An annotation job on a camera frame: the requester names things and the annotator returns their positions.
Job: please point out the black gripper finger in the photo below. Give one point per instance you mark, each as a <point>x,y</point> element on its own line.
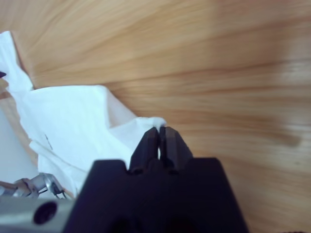
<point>173,148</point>
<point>2,75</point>
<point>147,150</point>

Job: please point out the white Unitree t-shirt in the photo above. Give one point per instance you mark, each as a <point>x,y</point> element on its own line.
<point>73,116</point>

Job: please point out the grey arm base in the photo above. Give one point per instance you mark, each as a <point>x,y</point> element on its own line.
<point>48,180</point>

